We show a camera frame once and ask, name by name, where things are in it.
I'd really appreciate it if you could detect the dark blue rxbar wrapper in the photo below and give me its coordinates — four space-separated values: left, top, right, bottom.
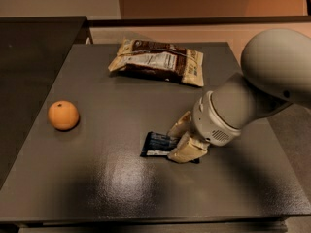
140 131 200 164

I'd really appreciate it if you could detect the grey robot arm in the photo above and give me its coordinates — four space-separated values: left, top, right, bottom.
168 29 311 163

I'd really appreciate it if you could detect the orange fruit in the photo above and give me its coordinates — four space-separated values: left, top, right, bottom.
48 101 80 131

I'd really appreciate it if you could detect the brown and cream snack bag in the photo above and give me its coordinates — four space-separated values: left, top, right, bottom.
108 39 204 87

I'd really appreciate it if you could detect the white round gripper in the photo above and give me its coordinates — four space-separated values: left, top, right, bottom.
167 91 241 163

